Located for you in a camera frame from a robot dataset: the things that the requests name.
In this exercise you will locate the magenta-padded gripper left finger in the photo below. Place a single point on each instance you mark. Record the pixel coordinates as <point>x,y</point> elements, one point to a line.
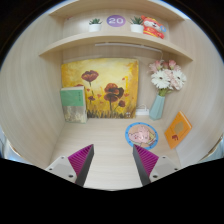
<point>63,168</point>

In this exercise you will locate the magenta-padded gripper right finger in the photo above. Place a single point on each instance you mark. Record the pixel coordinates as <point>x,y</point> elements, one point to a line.
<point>163,167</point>

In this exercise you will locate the pink computer mouse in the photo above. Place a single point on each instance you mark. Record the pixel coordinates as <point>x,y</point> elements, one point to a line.
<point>138,137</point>

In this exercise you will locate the round blue-rimmed cartoon mouse pad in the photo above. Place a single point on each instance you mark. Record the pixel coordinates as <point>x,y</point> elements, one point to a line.
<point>151,141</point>

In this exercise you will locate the orange book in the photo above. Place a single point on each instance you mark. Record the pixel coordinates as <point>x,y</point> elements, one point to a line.
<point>178,130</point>

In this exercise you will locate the white power strip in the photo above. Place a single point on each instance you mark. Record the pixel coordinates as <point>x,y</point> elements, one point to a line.
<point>142,112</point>

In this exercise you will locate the pale teal faceted vase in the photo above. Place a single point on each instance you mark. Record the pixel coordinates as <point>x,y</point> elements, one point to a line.
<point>157,108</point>

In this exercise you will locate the pink and white flower bouquet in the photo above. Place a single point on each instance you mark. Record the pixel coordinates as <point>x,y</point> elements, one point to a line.
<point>168,78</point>

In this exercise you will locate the yellow poppy flower painting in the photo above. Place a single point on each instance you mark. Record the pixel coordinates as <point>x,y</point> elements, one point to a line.
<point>106,76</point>

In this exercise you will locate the red plush toy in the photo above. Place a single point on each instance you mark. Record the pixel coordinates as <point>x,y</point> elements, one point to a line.
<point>152,27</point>

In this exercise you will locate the small potted green plant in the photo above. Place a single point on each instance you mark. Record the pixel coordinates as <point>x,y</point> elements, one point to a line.
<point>136,25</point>
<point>95,25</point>

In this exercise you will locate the round purple sign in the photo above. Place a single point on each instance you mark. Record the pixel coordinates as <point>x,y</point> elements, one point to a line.
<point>116,20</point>

